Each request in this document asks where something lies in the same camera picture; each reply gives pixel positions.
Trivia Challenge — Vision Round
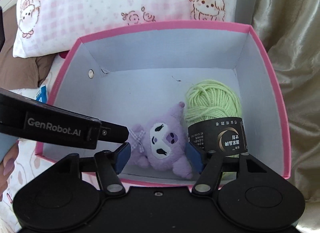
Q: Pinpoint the purple plush toy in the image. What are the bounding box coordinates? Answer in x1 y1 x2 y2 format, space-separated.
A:
127 101 193 179

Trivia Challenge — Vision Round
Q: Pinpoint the person's left hand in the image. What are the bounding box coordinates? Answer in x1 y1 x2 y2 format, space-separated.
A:
0 141 19 200

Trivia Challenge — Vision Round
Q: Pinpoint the blue wipes packet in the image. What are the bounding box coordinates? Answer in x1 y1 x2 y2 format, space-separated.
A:
35 84 48 103

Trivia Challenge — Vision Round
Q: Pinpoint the brown cushion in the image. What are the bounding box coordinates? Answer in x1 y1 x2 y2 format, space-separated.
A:
0 6 56 90

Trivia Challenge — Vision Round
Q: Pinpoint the pink cartoon bed blanket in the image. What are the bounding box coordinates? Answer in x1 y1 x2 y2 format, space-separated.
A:
0 50 108 233

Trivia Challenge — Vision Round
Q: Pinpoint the green yarn ball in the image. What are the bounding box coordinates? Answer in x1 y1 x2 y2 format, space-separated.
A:
184 79 249 181

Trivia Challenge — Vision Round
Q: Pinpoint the pink cardboard box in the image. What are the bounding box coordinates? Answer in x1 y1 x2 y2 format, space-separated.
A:
48 20 291 179

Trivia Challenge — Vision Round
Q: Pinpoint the pink checked pillow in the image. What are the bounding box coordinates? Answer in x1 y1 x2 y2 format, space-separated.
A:
12 0 236 58

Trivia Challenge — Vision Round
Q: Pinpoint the beige satin curtain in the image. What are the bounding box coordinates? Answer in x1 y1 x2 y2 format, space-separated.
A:
235 0 319 232

